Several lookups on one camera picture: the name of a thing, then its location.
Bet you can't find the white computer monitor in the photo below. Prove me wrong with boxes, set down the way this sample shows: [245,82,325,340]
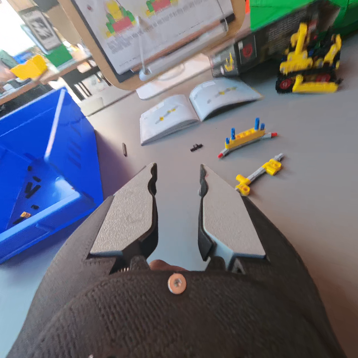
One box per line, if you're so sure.
[70,0,236,101]

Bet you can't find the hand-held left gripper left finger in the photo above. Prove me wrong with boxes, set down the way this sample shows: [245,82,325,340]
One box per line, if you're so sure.
[89,163,159,263]

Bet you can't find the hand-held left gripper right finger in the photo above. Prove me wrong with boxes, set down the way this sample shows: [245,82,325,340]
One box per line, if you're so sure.
[198,164,266,269]

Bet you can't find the blue plastic storage bin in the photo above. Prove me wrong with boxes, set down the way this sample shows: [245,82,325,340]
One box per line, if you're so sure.
[0,87,104,265]

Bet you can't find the yellow lego bulldozer model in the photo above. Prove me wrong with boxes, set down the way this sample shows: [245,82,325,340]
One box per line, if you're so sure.
[275,22,343,94]

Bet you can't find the wooden background table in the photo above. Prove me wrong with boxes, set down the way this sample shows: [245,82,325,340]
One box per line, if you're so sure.
[0,54,94,104]

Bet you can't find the green plastic container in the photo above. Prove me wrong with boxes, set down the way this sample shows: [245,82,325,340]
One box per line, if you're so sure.
[248,0,358,38]

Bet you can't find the small green plastic bin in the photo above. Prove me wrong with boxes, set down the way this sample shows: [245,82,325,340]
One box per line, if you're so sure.
[45,44,74,68]

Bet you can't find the open lego instruction booklet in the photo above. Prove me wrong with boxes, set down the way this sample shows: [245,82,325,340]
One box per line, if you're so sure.
[139,77,263,146]

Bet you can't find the instruction sheet on stand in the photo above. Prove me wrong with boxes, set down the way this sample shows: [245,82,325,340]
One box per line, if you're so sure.
[57,0,247,92]

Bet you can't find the black lego set box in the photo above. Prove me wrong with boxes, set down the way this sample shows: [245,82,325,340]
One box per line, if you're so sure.
[210,4,347,78]

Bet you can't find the black white tag sign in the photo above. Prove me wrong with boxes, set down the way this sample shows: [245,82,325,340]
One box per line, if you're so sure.
[20,8,62,53]

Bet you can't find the yellow lego beam blue pins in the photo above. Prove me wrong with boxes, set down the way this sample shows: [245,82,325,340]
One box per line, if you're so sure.
[218,117,278,159]

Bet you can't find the yellow plastic bin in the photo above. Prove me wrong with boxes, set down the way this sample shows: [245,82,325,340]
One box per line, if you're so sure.
[10,54,48,81]

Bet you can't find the grey lego axle yellow connectors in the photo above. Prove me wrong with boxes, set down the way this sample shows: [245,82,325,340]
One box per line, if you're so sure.
[235,153,285,196]

